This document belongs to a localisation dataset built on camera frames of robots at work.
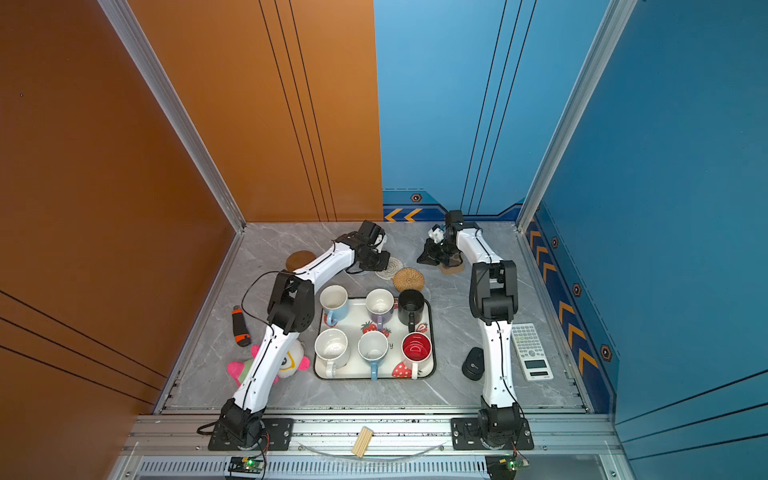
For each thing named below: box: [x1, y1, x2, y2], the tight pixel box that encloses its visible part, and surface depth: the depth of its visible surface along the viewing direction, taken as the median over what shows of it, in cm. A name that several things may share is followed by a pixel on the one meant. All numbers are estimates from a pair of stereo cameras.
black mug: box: [398, 288, 425, 333], surface depth 91 cm
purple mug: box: [365, 288, 395, 331], surface depth 91 cm
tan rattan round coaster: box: [393, 268, 425, 292], surface depth 105 cm
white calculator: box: [511, 322, 554, 382], surface depth 86 cm
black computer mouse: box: [462, 347, 485, 381], surface depth 84 cm
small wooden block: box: [352, 426, 374, 458], surface depth 74 cm
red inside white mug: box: [401, 331, 433, 380], surface depth 84 cm
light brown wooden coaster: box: [286, 250, 316, 272], surface depth 112 cm
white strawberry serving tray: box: [314, 297, 437, 380], surface depth 87 cm
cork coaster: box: [438, 262, 465, 275], surface depth 107 cm
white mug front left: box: [314, 328, 349, 378], surface depth 83 cm
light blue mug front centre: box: [358, 331, 389, 381], surface depth 86 cm
